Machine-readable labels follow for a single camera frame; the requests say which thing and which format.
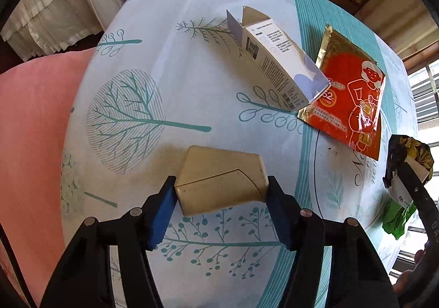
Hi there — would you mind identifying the orange foil heat-patch pouch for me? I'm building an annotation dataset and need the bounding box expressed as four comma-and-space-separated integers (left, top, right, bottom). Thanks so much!
298, 25, 385, 160

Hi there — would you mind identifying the green plastic bag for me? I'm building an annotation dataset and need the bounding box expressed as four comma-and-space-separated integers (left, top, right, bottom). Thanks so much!
382, 200, 417, 240

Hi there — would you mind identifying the white purple carton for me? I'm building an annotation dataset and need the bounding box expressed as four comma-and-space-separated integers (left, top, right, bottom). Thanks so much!
226, 6, 330, 112

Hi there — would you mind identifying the black gold foil wrapper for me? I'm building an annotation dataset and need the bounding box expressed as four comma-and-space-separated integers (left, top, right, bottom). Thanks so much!
382, 134, 435, 209

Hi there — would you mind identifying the blue white patterned tablecloth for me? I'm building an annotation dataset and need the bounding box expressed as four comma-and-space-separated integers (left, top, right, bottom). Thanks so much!
59, 0, 420, 308

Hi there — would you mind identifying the cream curtain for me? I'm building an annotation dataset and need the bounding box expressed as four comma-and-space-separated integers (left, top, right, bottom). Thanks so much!
355, 0, 438, 60

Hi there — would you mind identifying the person's right hand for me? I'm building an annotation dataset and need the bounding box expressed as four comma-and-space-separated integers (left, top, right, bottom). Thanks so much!
393, 248, 429, 295

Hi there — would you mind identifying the metal window grille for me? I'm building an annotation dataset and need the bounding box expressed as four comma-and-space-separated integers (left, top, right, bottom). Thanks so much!
407, 60, 438, 263

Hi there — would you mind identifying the beige cardboard box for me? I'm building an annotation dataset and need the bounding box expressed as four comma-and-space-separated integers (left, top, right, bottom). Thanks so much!
175, 145, 269, 217

